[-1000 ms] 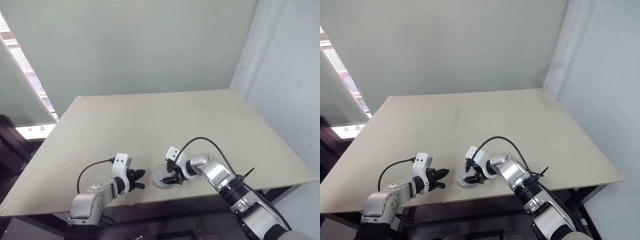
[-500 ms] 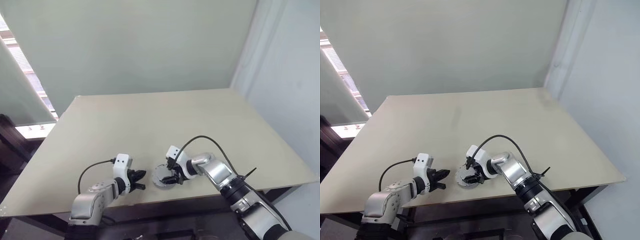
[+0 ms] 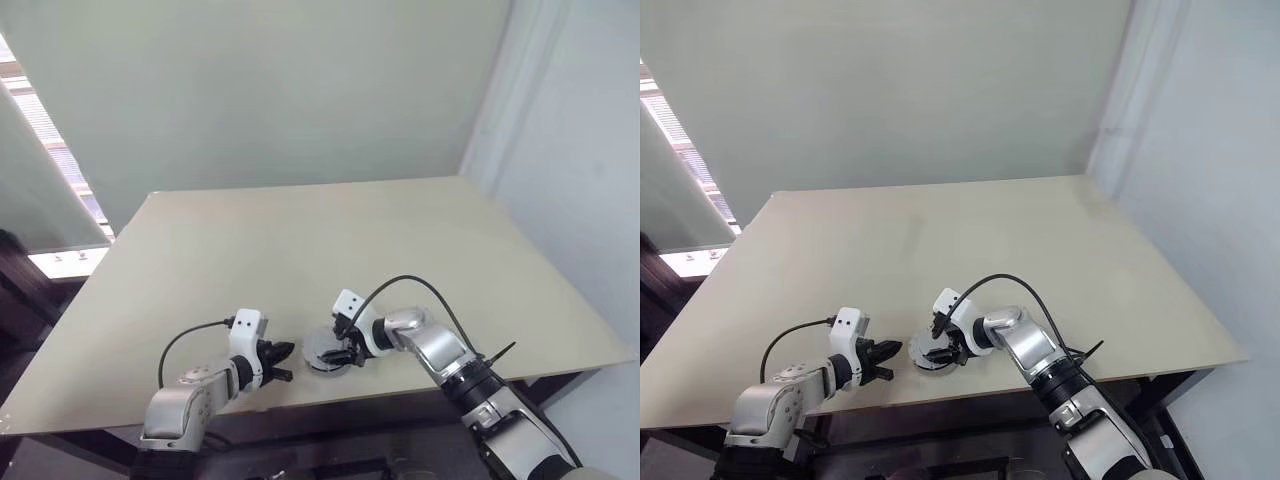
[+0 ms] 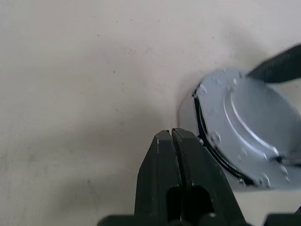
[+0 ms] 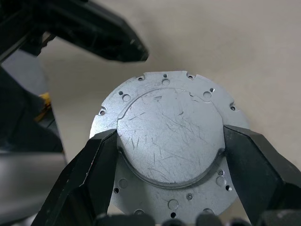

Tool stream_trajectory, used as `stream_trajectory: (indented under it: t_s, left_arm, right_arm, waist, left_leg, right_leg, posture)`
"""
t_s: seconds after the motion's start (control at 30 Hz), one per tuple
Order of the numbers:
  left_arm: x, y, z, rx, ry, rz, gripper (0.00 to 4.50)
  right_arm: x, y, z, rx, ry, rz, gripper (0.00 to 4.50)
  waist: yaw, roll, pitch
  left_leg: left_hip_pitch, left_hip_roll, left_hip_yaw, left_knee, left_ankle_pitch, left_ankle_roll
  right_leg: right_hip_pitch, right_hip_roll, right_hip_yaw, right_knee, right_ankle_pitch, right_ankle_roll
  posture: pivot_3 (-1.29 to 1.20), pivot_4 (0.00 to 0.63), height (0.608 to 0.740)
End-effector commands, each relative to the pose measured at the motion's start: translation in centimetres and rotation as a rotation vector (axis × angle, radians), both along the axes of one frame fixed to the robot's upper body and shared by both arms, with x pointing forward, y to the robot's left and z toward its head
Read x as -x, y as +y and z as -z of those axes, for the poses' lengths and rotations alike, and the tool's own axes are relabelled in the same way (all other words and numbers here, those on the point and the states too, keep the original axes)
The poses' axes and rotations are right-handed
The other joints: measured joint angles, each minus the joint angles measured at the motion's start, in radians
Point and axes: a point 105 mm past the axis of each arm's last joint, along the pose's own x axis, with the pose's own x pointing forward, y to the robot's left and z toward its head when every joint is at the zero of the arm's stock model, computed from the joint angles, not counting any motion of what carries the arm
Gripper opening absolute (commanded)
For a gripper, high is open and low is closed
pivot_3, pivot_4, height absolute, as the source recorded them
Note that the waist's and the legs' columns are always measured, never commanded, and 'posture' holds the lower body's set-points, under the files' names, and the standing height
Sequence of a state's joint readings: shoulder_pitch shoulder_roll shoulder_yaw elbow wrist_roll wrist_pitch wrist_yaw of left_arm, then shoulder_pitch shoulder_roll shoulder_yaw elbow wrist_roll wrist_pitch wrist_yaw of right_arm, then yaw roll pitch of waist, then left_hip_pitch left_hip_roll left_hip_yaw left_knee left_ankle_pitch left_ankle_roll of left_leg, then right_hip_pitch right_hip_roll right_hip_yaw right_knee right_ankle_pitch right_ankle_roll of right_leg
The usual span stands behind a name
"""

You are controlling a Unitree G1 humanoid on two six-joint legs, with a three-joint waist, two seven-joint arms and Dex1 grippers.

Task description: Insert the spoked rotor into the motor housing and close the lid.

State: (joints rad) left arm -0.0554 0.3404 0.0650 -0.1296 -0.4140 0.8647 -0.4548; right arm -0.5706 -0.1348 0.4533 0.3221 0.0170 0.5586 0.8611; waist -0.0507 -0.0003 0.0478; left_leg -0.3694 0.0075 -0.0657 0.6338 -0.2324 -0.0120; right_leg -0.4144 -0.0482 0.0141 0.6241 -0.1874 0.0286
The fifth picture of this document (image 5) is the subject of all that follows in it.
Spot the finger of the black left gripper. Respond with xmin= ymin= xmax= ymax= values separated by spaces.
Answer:
xmin=0 ymin=68 xmax=64 ymax=153
xmin=30 ymin=0 xmax=149 ymax=64

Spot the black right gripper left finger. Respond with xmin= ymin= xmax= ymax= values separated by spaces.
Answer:
xmin=32 ymin=129 xmax=119 ymax=226

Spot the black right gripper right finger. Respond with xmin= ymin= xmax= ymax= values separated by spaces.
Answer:
xmin=222 ymin=124 xmax=301 ymax=226

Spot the silver round motor lid plate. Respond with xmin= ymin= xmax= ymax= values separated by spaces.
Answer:
xmin=90 ymin=70 xmax=250 ymax=218

